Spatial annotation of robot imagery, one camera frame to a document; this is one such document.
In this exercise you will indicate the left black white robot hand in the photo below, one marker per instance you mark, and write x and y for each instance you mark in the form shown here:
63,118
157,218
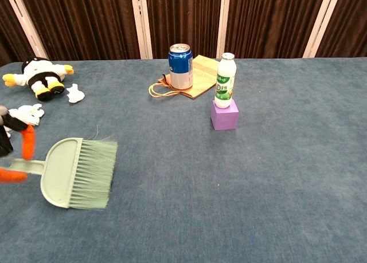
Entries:
28,142

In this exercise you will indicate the mint green hand brush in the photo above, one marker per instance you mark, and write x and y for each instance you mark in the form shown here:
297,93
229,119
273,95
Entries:
63,174

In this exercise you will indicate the blue white soda can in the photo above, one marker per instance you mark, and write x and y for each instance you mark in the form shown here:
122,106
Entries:
180,71

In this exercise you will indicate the black white penguin plush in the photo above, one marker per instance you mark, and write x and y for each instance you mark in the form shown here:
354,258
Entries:
40,74

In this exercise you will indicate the blue felt table cover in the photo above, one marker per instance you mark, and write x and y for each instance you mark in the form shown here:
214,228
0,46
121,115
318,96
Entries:
200,188

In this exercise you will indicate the brown paper bag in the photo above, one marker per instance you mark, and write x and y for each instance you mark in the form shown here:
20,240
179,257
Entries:
203,74

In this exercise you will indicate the purple foam cube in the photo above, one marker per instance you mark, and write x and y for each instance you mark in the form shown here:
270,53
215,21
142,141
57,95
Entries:
225,118

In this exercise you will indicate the dark brown curtain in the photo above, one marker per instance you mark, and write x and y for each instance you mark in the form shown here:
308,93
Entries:
186,16

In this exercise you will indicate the white frame post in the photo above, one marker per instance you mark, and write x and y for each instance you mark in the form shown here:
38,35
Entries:
223,22
141,22
322,22
25,22

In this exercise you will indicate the white green drink bottle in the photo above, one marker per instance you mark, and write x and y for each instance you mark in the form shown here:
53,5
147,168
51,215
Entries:
225,82

